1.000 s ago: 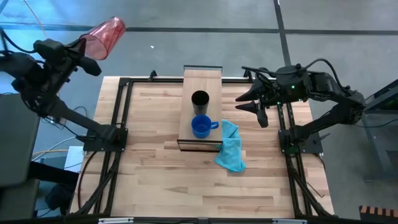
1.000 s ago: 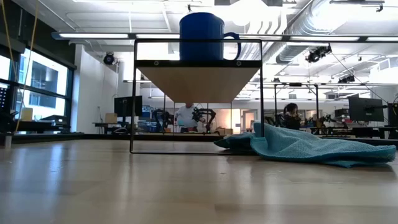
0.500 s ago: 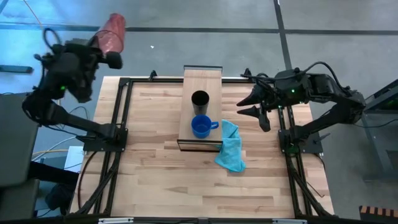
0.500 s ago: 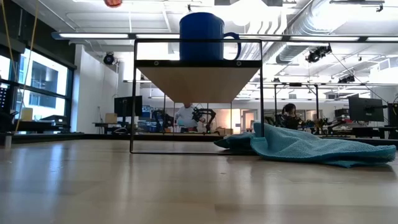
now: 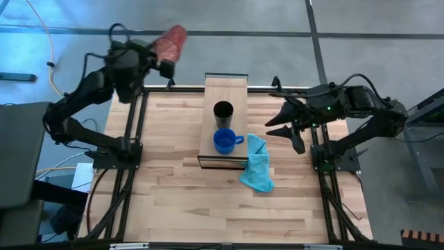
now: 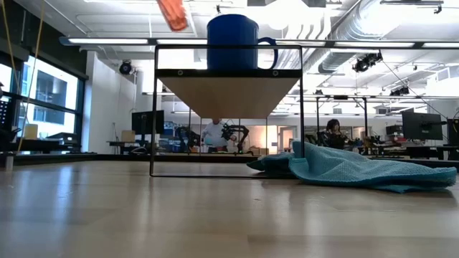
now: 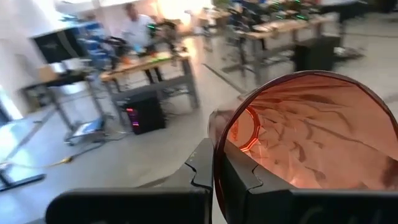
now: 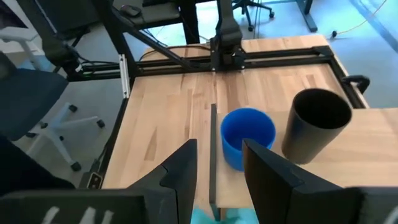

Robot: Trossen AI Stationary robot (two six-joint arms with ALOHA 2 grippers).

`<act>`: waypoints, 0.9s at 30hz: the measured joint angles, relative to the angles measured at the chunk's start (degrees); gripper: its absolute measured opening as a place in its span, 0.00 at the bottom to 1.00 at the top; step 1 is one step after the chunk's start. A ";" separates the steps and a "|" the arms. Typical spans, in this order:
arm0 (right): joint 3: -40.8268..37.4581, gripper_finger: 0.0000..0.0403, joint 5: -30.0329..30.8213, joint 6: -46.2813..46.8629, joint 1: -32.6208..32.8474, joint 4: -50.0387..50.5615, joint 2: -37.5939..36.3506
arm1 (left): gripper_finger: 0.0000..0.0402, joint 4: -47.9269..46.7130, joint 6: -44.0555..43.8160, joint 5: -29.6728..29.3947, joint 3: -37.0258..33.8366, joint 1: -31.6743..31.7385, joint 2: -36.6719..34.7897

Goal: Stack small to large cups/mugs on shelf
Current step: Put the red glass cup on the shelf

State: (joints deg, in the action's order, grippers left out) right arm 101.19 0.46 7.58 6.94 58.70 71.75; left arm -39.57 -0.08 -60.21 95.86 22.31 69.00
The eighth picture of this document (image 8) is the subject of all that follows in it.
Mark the black clamp mount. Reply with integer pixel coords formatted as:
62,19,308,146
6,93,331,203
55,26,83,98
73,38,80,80
341,74,371,95

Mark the black table frame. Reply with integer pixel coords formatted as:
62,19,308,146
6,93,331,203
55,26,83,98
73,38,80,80
67,0,371,110

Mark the black-framed wooden shelf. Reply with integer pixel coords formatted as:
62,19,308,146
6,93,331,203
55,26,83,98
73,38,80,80
208,103,398,222

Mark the silver aluminium bracket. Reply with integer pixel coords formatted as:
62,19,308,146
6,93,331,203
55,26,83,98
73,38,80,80
119,53,131,99

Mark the blue mug with handle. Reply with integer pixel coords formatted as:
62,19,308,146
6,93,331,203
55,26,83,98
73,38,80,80
220,108,277,172

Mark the yellow cable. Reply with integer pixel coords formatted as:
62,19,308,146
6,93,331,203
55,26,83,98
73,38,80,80
331,0,389,37

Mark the dark grey desk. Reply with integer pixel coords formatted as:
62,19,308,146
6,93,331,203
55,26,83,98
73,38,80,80
111,0,183,29

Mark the teal microfibre cloth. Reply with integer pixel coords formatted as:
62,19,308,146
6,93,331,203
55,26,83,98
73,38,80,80
190,207,261,224

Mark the tall black cup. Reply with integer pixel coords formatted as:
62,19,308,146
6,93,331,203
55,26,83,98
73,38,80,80
281,88,353,165

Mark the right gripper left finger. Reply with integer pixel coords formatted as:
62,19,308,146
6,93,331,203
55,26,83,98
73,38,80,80
127,139,198,224

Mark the black office chair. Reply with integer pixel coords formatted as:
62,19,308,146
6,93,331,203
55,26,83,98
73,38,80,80
231,0,276,32

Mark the black desk leg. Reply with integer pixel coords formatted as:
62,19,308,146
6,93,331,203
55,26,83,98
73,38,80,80
295,0,318,33

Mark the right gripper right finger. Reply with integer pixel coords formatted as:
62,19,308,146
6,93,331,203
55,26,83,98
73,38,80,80
242,139,363,224

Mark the dark blue office chair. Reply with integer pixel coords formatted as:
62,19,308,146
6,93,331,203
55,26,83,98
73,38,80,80
0,51,106,172

